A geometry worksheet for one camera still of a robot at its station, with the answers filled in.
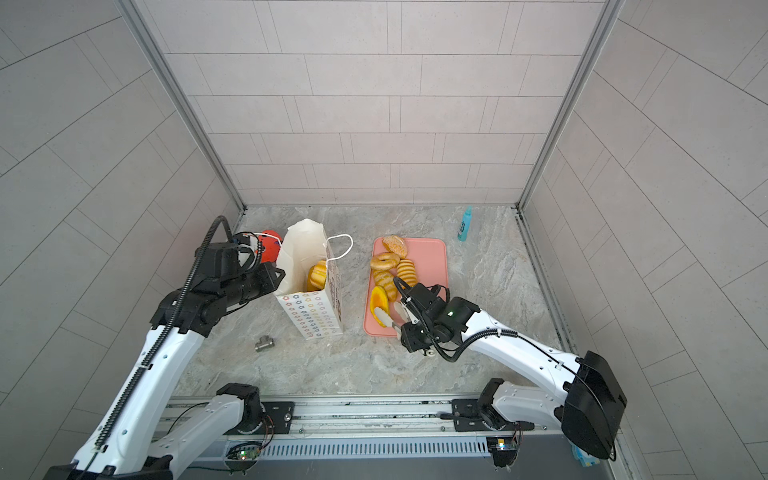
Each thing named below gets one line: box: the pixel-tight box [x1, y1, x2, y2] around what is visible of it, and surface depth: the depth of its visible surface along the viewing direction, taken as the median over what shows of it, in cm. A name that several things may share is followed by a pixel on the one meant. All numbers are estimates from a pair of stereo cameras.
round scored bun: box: [382, 235, 408, 259], surface depth 101 cm
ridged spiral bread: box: [396, 258, 418, 288], surface depth 97 cm
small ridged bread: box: [373, 269, 399, 302], surface depth 93 cm
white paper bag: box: [276, 218, 344, 341], surface depth 77 cm
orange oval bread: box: [370, 286, 389, 328], surface depth 89 cm
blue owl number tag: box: [568, 440, 600, 467], surface depth 66 cm
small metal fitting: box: [254, 335, 275, 352], surface depth 82 cm
